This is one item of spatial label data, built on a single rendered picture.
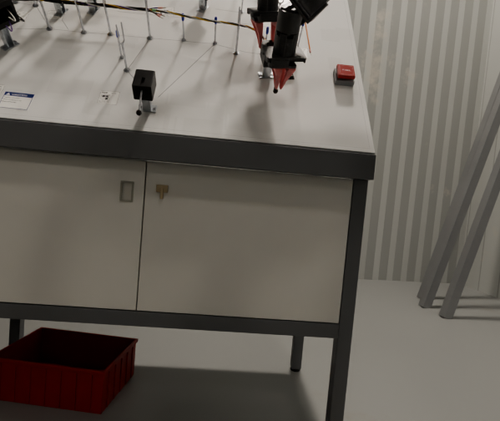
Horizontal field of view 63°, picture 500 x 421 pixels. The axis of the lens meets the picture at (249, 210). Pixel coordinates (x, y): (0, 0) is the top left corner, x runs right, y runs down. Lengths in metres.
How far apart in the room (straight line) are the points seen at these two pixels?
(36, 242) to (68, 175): 0.19
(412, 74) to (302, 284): 3.18
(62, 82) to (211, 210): 0.52
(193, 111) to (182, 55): 0.23
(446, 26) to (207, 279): 3.67
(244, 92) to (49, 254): 0.68
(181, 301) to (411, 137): 3.20
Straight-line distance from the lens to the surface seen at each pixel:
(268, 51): 1.09
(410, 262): 4.08
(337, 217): 1.13
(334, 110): 1.19
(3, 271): 1.24
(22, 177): 1.19
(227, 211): 1.08
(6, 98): 1.23
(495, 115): 3.43
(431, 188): 4.11
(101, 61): 1.29
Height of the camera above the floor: 0.76
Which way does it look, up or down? 4 degrees down
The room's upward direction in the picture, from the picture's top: 5 degrees clockwise
